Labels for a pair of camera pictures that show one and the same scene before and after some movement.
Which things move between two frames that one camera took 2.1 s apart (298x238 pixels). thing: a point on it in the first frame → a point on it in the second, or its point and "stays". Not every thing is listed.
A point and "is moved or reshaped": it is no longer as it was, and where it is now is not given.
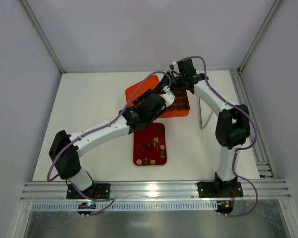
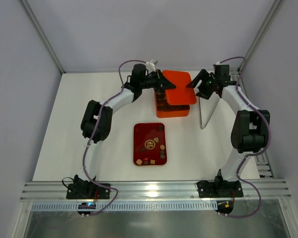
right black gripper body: x=176 y=81 → x=208 y=85
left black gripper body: x=161 y=89 → x=158 y=81
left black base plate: x=100 y=191 stays
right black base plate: x=208 y=189 stays
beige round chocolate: x=139 y=161 stays
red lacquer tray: x=149 y=145 stays
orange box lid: x=150 y=83 is moved or reshaped
